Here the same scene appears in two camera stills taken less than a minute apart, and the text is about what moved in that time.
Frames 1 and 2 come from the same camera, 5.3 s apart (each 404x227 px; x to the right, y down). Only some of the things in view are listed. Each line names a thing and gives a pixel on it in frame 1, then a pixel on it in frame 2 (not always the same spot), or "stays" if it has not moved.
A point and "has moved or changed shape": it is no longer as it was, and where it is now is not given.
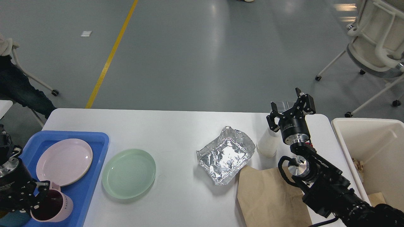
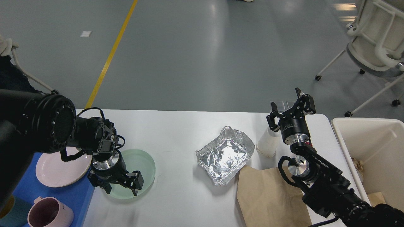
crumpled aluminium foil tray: [223, 159] stays
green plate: [128, 173] stays
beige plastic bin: [379, 145] stays
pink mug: [55, 205] has moved or changed shape
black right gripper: [294, 128] stays
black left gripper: [17, 189] -> [114, 167]
